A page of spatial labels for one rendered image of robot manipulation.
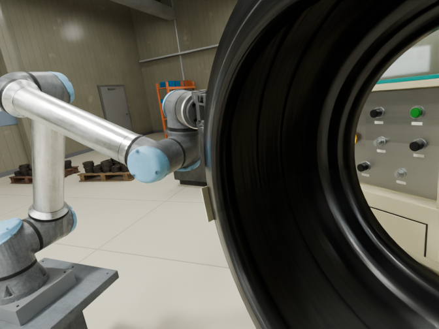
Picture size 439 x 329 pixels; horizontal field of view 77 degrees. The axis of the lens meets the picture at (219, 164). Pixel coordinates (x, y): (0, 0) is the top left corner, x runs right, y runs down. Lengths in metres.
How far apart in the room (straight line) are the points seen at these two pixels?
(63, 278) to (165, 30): 11.59
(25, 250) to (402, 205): 1.37
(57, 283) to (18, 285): 0.13
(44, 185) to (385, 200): 1.26
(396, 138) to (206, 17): 10.86
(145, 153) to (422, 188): 0.85
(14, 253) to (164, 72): 11.45
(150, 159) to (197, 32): 11.16
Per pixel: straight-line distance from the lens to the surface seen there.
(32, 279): 1.36
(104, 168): 5.65
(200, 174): 3.99
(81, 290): 1.37
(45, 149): 1.20
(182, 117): 0.68
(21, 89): 1.00
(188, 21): 11.98
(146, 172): 0.66
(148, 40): 12.89
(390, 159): 1.11
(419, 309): 0.59
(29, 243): 1.34
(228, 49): 0.31
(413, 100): 1.04
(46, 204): 1.32
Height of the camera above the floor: 1.30
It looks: 14 degrees down
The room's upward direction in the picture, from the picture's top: 8 degrees counter-clockwise
